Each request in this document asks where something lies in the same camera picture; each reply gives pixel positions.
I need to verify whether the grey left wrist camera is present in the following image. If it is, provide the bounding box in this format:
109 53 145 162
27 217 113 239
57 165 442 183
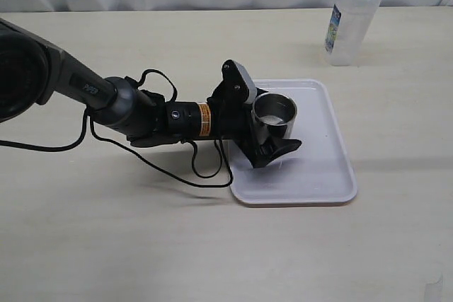
233 61 258 104

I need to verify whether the clear plastic pitcher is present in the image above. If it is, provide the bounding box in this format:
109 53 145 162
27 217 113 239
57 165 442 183
323 0 382 66

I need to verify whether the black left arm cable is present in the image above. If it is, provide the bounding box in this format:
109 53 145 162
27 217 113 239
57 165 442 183
0 69 235 189

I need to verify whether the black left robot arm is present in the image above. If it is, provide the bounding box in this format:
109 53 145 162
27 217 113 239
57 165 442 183
1 21 301 168

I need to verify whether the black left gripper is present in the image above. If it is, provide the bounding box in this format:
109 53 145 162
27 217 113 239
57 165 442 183
207 59 302 168

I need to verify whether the stainless steel cup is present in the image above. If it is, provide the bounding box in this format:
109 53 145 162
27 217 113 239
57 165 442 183
251 92 297 144

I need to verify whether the white rectangular tray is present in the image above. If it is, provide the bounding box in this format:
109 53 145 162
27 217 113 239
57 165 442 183
228 79 358 207

